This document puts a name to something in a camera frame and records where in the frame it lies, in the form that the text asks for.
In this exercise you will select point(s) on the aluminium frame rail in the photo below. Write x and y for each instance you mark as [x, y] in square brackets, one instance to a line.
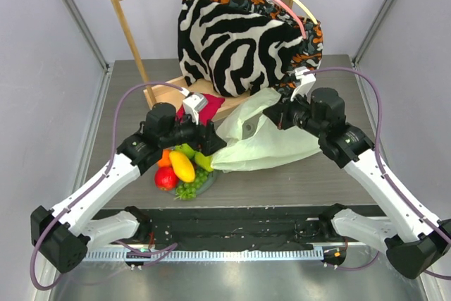
[76, 15]

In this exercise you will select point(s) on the green apple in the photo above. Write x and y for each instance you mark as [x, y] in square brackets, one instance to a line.
[186, 150]

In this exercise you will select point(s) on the green yellow pear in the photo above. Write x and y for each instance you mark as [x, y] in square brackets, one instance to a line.
[203, 161]

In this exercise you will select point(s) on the wooden clothes rack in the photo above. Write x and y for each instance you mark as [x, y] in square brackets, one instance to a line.
[137, 50]

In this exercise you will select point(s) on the red apple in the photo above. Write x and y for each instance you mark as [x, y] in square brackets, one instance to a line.
[166, 179]

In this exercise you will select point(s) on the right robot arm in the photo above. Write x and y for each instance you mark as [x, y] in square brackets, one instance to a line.
[413, 238]

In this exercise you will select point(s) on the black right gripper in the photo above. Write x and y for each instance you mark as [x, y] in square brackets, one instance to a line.
[282, 114]

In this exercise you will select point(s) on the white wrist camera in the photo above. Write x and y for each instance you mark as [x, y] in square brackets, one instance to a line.
[193, 104]
[304, 79]

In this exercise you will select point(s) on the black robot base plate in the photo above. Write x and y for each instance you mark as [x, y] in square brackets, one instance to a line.
[237, 229]

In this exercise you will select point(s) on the orange fruit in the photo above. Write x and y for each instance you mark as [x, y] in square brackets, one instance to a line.
[165, 160]

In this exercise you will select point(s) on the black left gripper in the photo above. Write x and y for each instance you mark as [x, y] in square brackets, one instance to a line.
[209, 144]

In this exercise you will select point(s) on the camouflage pattern garment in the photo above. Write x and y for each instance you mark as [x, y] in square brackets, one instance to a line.
[310, 52]

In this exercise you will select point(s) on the yellow mango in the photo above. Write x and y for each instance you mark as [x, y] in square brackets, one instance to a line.
[182, 166]

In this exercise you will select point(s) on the pale green plastic bag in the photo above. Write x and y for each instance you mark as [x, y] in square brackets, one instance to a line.
[255, 143]

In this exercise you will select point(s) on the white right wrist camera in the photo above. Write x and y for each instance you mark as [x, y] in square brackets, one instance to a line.
[304, 79]

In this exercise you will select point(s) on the grey blue plate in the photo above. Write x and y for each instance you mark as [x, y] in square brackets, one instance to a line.
[210, 181]

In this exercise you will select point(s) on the zebra pattern garment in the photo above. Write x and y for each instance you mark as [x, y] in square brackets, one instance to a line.
[236, 51]

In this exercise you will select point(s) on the white slotted cable duct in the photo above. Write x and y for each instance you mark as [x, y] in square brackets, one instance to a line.
[120, 254]

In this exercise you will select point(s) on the red folded cloth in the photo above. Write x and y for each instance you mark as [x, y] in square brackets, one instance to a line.
[214, 104]

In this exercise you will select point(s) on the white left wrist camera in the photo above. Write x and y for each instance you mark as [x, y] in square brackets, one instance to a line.
[193, 104]

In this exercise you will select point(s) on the green grape bunch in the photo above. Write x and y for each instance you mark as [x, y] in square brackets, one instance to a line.
[188, 191]

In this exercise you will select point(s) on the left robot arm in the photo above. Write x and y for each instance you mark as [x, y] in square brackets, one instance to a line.
[65, 233]

